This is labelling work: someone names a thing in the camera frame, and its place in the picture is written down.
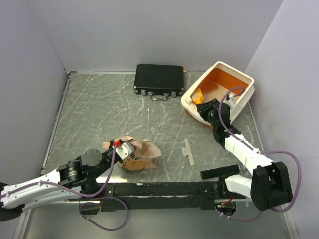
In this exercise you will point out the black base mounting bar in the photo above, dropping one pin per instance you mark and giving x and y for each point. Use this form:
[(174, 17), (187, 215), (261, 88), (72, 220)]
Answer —
[(162, 195)]

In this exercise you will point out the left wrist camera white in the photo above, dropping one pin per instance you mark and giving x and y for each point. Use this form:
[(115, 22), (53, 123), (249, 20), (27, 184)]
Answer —
[(122, 150)]

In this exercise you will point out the pink cat litter bag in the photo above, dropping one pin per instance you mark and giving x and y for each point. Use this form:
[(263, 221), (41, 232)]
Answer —
[(142, 157)]

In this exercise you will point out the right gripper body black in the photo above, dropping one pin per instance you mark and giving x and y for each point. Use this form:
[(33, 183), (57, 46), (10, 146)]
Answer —
[(208, 117)]

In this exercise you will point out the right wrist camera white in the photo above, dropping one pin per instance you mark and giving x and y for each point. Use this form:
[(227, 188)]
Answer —
[(230, 100)]

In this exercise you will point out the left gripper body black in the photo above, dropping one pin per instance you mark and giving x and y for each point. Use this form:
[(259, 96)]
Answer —
[(108, 157)]

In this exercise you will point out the black carrying case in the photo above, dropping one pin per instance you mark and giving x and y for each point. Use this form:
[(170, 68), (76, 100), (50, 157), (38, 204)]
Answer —
[(159, 80)]

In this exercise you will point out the yellow plastic litter scoop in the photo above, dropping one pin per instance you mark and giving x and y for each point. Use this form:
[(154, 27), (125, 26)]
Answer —
[(197, 96)]

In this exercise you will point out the clean litter granules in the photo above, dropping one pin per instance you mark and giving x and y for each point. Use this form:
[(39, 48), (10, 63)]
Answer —
[(214, 91)]

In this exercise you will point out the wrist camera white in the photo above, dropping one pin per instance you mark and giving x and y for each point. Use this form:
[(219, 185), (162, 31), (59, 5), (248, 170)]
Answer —
[(230, 100), (122, 150)]

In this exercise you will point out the cream orange litter box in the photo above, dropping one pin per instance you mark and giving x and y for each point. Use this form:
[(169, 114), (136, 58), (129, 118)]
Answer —
[(226, 76)]

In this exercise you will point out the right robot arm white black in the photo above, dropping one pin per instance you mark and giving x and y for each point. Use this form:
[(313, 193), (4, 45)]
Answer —
[(269, 185)]

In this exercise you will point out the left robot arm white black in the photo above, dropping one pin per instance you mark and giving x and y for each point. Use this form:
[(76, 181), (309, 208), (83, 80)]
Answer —
[(75, 179)]

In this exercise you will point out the beige bag sealing clip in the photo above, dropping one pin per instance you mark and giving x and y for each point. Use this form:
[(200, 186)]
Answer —
[(186, 151)]

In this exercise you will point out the black speckled microphone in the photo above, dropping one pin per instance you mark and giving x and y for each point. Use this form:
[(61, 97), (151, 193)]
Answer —
[(213, 173)]

